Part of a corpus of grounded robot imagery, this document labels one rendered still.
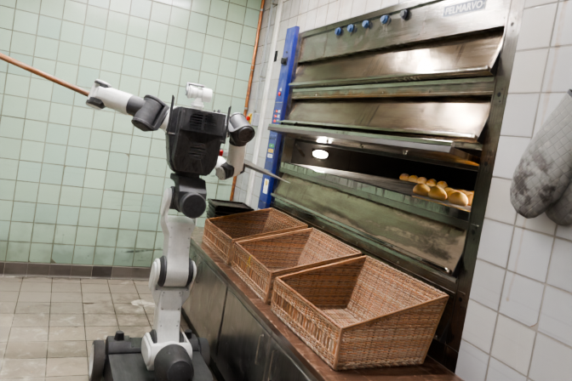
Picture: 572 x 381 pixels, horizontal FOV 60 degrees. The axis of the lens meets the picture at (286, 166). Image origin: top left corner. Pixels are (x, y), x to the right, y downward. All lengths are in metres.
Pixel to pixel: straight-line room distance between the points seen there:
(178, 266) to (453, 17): 1.66
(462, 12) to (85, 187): 3.02
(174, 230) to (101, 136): 1.84
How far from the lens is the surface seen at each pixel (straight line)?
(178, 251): 2.42
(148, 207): 4.22
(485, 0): 2.21
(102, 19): 4.15
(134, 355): 2.70
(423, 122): 2.26
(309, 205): 3.02
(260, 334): 2.23
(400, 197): 2.32
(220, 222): 3.36
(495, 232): 1.92
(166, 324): 2.49
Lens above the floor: 1.33
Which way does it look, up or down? 3 degrees down
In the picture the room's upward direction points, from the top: 9 degrees clockwise
